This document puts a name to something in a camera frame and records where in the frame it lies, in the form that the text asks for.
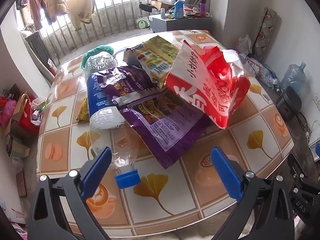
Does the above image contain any white plastic bag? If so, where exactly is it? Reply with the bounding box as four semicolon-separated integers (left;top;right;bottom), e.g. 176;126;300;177
235;34;253;55

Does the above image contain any blue detergent bottle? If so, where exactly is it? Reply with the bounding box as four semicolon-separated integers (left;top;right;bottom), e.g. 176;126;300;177
174;0;185;19

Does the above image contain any grey cabinet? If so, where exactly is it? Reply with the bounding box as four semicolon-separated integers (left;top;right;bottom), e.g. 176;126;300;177
149;14;213;33

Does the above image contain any patterned rolled mat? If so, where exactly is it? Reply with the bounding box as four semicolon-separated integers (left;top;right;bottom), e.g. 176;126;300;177
252;7;278;60

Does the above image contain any pink plastic bag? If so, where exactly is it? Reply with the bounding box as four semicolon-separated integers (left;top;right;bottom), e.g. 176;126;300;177
0;99;17;128

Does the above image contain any white and green paper bag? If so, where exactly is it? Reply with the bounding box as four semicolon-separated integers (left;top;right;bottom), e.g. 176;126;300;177
136;15;150;29

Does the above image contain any large purple snack bag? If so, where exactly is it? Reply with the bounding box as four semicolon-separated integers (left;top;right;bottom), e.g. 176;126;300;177
119;90;213;170

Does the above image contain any metal window railing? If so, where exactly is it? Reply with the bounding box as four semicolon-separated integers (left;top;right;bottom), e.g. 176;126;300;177
24;0;155;63

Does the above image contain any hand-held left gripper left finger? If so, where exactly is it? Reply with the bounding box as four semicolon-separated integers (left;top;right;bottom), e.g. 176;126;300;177
27;146;113;240

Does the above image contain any yellow snack bag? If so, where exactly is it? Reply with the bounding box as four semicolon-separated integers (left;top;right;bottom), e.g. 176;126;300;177
122;35;185;89

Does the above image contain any black cable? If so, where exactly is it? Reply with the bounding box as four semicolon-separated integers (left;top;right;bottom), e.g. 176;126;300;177
297;112;315;140

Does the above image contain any clear plastic bottle blue label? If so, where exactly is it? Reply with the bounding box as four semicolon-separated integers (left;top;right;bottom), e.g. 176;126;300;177
84;51;142;189

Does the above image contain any pink hanging coat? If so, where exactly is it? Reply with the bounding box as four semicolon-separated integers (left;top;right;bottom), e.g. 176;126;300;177
26;0;49;30

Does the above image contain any green plastic bag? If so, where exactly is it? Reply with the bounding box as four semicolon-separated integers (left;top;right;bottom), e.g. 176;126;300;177
81;45;114;69

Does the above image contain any red shopping bag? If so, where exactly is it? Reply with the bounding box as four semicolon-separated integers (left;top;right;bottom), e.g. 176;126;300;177
19;94;40;135

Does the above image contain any blue water jug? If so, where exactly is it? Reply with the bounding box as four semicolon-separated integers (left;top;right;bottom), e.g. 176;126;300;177
281;62;307;94

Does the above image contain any beige hanging cloth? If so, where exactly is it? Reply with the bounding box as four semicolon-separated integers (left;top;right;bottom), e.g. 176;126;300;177
65;0;94;32

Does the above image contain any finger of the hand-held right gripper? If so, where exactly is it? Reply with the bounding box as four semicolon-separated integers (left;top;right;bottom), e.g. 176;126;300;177
287;154;313;180

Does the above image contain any small dark purple wrapper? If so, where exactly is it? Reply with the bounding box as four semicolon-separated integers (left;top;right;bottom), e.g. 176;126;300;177
96;66;160;107

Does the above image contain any black rice cooker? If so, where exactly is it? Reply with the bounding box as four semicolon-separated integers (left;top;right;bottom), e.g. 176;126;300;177
275;86;302;121

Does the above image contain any small yellow snack packet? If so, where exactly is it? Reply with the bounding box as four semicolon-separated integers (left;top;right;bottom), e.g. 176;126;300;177
79;97;90;123

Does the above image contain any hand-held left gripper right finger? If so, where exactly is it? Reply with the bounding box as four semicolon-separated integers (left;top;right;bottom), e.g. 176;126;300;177
211;147;294;240

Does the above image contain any clear plastic bag of packets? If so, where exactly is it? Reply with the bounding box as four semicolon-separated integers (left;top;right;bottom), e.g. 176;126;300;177
259;65;280;90

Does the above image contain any beige hanging jacket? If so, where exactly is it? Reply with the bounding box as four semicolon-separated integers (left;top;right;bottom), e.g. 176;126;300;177
46;0;69;22

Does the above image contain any red and white snack bag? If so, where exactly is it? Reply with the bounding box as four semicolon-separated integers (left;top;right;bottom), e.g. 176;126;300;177
164;40;250;130

